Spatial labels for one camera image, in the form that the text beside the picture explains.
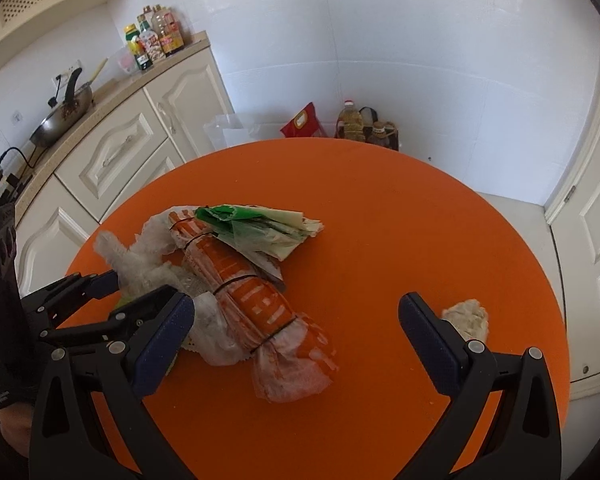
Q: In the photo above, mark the tall clear capped bottle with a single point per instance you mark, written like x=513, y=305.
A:
x=147, y=12

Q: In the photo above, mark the black bottle carrier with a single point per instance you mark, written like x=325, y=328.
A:
x=395, y=141

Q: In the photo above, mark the yellow capped green bottle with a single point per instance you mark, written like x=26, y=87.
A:
x=131, y=40

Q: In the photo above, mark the beige countertop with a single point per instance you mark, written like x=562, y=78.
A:
x=105, y=92

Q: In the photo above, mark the white red label sauce bottle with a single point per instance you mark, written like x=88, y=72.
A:
x=153, y=42

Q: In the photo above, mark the cream base cabinet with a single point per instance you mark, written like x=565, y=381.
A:
x=125, y=145

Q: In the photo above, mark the beige wrapper with green end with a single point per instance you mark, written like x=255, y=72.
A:
x=270, y=232

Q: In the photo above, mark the white wall socket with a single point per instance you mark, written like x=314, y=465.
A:
x=60, y=80

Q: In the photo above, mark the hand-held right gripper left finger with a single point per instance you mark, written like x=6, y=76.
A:
x=165, y=345

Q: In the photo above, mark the cream lattice door cabinet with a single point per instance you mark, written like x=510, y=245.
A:
x=30, y=0

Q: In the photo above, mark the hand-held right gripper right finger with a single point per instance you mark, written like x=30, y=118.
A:
x=430, y=345

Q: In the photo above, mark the clear plastic cup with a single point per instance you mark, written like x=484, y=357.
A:
x=125, y=62

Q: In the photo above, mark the red snack bag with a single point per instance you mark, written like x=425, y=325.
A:
x=302, y=122

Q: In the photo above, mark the small brown bottle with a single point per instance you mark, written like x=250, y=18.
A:
x=380, y=137

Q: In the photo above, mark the person's left forearm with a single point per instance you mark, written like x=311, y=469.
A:
x=12, y=430

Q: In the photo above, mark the tan paper ball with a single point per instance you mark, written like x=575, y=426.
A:
x=467, y=317

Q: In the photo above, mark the black induction hob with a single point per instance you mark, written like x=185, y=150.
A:
x=10, y=190

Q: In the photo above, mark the clear plastic bag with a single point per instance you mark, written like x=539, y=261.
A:
x=140, y=260

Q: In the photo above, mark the dark green label bottle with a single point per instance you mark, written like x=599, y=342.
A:
x=143, y=56

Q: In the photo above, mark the clear plastic storage container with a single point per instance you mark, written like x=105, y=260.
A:
x=235, y=132

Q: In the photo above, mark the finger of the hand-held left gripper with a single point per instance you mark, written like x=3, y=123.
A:
x=105, y=282
x=130, y=312

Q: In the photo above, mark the round orange table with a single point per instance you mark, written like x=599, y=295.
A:
x=380, y=240

